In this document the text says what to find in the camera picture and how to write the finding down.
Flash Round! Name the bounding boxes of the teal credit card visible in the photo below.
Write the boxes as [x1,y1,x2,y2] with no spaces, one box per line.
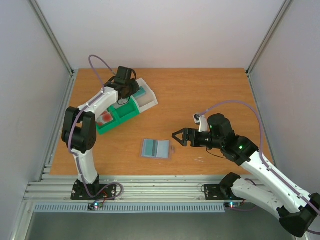
[133,86,146,99]

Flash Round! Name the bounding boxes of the pink card holder wallet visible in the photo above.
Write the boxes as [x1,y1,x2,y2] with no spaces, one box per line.
[140,138,174,160]

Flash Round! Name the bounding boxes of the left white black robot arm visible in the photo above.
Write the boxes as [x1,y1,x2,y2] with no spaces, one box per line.
[61,66,140,199]

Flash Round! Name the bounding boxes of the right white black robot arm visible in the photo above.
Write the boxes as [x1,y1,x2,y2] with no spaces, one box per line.
[172,113,320,238]

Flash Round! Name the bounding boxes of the teal striped card in holder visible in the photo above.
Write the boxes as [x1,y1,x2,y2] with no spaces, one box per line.
[141,139,158,158]

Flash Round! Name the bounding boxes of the white translucent plastic bin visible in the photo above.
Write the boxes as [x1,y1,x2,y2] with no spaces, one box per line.
[129,78,158,114]

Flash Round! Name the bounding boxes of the green plastic bin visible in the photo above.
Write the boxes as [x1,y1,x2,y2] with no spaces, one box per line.
[96,101,140,135]

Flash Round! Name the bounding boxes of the right small circuit board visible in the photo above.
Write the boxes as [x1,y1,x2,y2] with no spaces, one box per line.
[224,201,245,209]

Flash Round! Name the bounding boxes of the small circuit board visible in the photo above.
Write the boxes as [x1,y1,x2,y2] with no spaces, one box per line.
[87,202,104,211]
[224,201,245,209]

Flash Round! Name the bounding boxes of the left small circuit board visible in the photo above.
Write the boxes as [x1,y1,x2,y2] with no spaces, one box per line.
[87,202,104,211]

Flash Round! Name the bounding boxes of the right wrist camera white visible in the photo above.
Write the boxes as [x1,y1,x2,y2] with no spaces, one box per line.
[193,113,209,133]

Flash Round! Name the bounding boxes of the aluminium rail frame front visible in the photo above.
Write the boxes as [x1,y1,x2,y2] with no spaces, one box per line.
[23,174,225,203]

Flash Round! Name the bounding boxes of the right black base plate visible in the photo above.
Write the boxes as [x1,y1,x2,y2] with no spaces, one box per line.
[201,184,235,201]

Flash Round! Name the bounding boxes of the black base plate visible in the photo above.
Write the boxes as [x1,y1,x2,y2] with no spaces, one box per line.
[201,184,235,201]
[70,179,118,201]

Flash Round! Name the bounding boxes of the grey slotted cable duct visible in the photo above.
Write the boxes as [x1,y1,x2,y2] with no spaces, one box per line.
[33,203,225,214]

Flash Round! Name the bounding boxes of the left aluminium corner post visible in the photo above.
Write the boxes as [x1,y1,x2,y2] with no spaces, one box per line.
[27,0,74,76]

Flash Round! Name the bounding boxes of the aluminium corner post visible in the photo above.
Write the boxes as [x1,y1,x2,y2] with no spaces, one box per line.
[246,0,295,76]
[27,0,74,76]

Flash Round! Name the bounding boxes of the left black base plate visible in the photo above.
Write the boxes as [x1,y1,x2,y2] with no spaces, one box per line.
[70,179,118,201]

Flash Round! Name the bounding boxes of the right aluminium corner post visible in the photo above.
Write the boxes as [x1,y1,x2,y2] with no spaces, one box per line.
[246,0,295,76]

